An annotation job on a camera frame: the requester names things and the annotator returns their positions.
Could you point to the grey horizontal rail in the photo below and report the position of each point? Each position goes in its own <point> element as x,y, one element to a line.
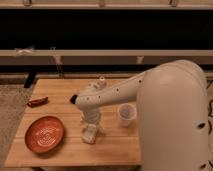
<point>37,57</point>

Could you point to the small white bottle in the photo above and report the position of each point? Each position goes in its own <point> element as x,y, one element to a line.
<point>102,82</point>

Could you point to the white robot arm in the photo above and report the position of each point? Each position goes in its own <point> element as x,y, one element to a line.
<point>172,114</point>

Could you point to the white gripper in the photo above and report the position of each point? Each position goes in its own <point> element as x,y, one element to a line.
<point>92,118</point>

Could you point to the black stand leg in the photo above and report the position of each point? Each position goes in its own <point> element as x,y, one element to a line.
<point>30,79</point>

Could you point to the wooden table board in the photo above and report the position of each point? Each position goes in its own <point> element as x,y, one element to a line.
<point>117,146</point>

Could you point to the clear plastic cup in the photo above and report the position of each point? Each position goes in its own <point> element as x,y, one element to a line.
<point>126,114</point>

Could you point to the orange round plate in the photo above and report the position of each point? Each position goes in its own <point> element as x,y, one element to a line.
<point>44,134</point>

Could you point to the black smartphone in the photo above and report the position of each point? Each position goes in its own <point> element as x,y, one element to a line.
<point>73,98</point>

